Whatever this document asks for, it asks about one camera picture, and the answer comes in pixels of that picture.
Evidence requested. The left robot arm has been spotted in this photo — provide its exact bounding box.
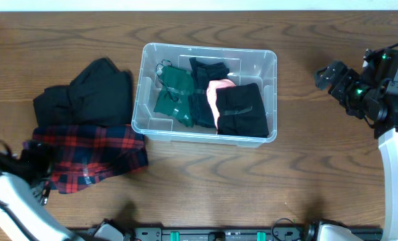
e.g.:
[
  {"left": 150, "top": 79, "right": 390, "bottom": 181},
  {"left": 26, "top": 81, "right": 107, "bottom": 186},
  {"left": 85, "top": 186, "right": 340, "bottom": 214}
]
[{"left": 0, "top": 140, "right": 83, "bottom": 240}]

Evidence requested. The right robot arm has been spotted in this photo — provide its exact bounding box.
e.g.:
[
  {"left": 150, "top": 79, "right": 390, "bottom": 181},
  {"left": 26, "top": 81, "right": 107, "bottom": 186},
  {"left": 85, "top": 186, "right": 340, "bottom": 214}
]
[{"left": 314, "top": 46, "right": 398, "bottom": 240}]

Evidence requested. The clear plastic storage bin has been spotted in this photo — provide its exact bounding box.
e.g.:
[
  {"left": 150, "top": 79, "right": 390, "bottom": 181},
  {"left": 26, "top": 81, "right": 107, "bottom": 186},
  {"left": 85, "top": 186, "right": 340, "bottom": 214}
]
[{"left": 131, "top": 43, "right": 278, "bottom": 148}]

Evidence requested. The black garment with tape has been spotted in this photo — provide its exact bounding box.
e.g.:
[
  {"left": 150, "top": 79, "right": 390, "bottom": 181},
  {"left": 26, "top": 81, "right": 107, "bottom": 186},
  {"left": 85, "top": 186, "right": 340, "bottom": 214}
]
[{"left": 216, "top": 83, "right": 270, "bottom": 138}]

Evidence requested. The large black folded garment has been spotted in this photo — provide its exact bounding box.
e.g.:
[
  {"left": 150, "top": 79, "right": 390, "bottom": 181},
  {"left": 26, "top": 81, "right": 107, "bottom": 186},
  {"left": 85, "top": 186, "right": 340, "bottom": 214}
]
[{"left": 33, "top": 58, "right": 133, "bottom": 127}]

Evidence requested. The dark green cloth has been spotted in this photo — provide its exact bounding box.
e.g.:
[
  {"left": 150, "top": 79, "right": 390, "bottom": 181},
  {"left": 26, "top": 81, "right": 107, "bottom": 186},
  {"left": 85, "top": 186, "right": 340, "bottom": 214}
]
[{"left": 154, "top": 60, "right": 195, "bottom": 127}]

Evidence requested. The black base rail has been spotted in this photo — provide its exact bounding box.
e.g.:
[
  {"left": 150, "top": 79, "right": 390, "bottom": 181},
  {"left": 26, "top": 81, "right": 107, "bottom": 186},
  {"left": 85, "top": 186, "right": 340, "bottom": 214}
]
[{"left": 71, "top": 219, "right": 383, "bottom": 241}]

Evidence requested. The pink printed shirt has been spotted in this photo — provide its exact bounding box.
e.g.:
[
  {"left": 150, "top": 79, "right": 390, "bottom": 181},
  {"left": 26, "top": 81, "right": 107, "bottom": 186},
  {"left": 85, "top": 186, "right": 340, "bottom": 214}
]
[{"left": 206, "top": 79, "right": 236, "bottom": 129}]

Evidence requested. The red navy plaid shirt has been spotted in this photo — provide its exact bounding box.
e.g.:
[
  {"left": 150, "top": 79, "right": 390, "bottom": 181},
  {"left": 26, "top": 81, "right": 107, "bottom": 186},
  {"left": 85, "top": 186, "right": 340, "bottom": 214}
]
[{"left": 32, "top": 125, "right": 148, "bottom": 194}]

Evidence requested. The dark navy garment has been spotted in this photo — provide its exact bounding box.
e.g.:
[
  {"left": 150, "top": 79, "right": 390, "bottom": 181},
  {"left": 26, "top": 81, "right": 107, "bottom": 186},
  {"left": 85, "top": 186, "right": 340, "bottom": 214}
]
[{"left": 189, "top": 58, "right": 229, "bottom": 128}]

